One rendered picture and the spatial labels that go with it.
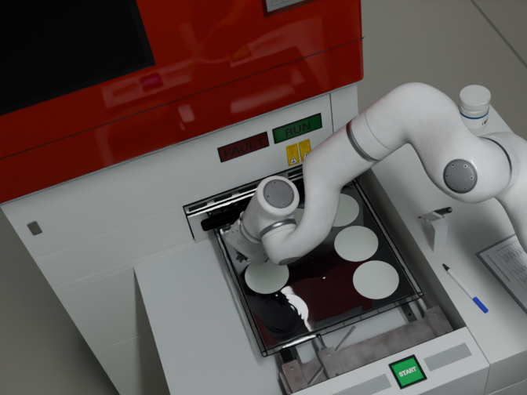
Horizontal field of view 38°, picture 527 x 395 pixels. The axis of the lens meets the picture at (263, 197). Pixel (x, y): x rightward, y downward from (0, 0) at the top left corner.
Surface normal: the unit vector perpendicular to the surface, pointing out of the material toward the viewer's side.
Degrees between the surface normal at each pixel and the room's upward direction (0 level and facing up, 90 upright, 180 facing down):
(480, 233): 0
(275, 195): 25
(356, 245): 0
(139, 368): 90
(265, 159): 90
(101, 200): 90
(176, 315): 0
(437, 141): 45
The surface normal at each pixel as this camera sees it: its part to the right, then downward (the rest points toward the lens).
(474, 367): -0.13, -0.63
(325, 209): 0.68, 0.24
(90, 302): 0.33, 0.70
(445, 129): -0.67, -0.58
